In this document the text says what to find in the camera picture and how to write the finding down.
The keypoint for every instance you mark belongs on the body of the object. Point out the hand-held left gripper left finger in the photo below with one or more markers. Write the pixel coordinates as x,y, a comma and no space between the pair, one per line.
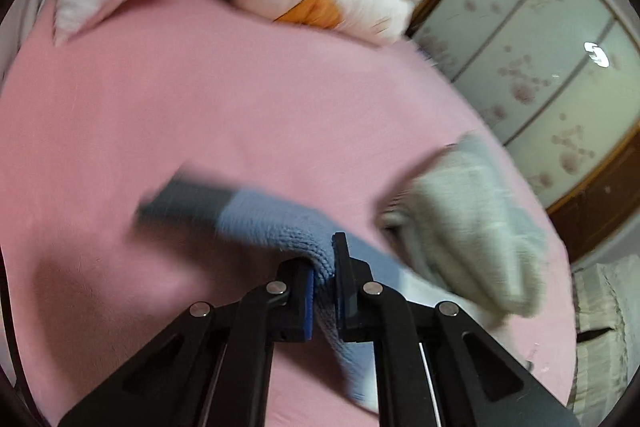
306,302

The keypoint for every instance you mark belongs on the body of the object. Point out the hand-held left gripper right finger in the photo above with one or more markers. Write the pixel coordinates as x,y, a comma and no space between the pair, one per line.
345,307

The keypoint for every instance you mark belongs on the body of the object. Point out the blue sock with grey cuff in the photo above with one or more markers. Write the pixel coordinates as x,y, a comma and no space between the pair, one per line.
270,217

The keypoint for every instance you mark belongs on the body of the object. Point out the beige sock with white cuff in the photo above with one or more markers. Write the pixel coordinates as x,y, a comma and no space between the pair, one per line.
465,227

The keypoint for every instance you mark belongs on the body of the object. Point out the white lace furniture cover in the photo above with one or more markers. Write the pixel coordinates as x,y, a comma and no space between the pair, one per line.
600,307

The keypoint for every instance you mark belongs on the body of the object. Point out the brown wooden door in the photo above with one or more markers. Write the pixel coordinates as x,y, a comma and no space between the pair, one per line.
600,207

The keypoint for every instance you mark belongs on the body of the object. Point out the floral sliding door wardrobe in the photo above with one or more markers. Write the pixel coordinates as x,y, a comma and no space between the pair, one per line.
540,37

